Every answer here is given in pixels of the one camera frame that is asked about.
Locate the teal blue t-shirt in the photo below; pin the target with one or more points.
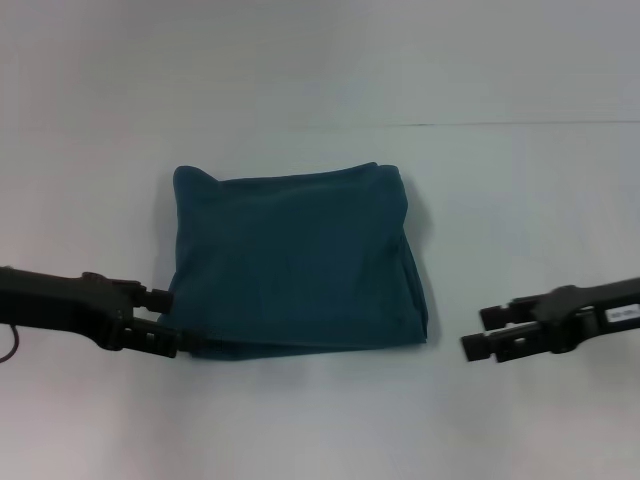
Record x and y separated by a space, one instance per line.
300 260

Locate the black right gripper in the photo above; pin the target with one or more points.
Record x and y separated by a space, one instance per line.
585 315

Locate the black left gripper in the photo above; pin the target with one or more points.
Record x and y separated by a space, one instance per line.
60 305

